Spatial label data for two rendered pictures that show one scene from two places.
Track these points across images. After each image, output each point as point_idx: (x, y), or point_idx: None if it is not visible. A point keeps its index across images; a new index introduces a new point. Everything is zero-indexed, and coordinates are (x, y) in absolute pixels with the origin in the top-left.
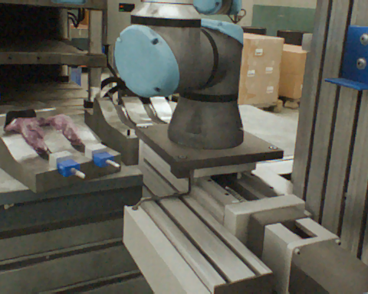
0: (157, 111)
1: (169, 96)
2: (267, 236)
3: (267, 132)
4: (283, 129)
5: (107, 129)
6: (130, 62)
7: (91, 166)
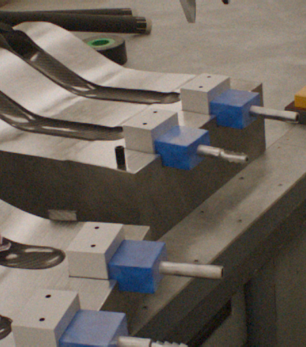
0: (72, 67)
1: (190, 13)
2: None
3: (287, 35)
4: (302, 17)
5: None
6: None
7: (117, 301)
